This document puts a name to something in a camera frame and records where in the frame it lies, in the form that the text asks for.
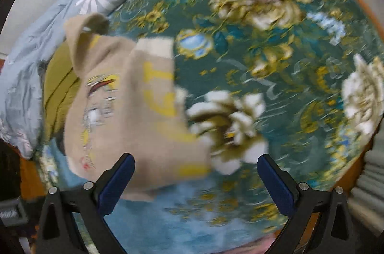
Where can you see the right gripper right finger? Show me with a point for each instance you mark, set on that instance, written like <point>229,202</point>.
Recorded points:
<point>333,231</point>

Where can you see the olive green knit sweater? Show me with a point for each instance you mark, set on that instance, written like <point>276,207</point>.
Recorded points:
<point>61,85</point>

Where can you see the teal floral bed blanket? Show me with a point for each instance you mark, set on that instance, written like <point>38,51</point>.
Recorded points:
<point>301,80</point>

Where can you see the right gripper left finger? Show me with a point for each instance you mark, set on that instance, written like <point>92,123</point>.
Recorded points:
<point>58,231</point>

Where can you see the beige fuzzy graphic sweater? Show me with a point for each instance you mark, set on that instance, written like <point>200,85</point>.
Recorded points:
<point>127,102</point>

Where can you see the light blue floral quilt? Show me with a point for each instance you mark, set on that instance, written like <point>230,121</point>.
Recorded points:
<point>23,71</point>

